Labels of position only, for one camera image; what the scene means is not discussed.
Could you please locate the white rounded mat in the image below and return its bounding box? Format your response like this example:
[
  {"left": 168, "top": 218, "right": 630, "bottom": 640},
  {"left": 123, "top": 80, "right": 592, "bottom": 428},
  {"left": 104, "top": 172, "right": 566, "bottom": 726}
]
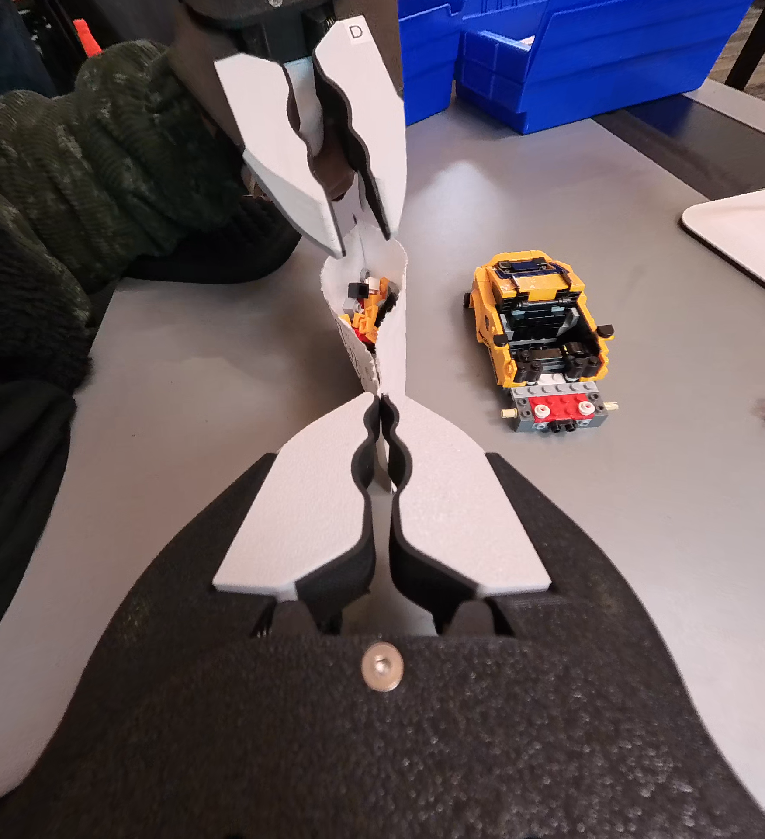
[{"left": 680, "top": 182, "right": 765, "bottom": 309}]

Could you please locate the person's left forearm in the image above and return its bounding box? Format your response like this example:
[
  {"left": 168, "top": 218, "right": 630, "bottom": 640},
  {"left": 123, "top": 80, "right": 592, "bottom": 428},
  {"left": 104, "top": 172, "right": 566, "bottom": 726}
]
[{"left": 0, "top": 39, "right": 305, "bottom": 289}]

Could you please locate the yellow lego car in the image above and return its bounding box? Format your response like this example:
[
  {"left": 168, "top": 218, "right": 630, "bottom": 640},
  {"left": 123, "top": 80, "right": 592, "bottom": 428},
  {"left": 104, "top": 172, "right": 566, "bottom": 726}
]
[{"left": 464, "top": 250, "right": 619, "bottom": 435}]

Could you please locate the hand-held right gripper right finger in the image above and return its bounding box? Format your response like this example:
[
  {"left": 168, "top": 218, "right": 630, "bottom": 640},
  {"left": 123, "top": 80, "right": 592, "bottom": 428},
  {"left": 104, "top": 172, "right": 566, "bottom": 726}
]
[{"left": 381, "top": 391, "right": 552, "bottom": 599}]

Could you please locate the black metal table leg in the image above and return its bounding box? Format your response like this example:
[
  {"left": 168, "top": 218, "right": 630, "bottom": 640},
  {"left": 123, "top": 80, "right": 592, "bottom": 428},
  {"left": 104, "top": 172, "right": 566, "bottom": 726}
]
[{"left": 726, "top": 0, "right": 765, "bottom": 89}]

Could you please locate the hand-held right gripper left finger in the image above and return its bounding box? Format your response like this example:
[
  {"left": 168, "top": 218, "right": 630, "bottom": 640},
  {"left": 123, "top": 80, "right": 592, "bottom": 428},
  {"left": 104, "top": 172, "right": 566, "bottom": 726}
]
[{"left": 212, "top": 392, "right": 383, "bottom": 600}]

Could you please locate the small white printed paper bag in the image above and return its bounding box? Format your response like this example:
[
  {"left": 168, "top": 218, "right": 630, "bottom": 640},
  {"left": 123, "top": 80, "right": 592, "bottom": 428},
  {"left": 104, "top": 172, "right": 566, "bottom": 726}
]
[{"left": 320, "top": 219, "right": 411, "bottom": 492}]

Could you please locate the stack of blue storage bins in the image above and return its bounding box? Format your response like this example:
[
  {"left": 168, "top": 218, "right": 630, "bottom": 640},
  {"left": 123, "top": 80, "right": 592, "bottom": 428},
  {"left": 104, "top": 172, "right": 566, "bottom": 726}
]
[{"left": 454, "top": 0, "right": 755, "bottom": 136}]

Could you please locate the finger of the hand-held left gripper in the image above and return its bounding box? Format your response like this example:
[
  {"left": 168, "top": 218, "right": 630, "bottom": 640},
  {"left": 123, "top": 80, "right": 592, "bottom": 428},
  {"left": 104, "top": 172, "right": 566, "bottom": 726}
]
[
  {"left": 214, "top": 52, "right": 348, "bottom": 260},
  {"left": 312, "top": 13, "right": 409, "bottom": 241}
]

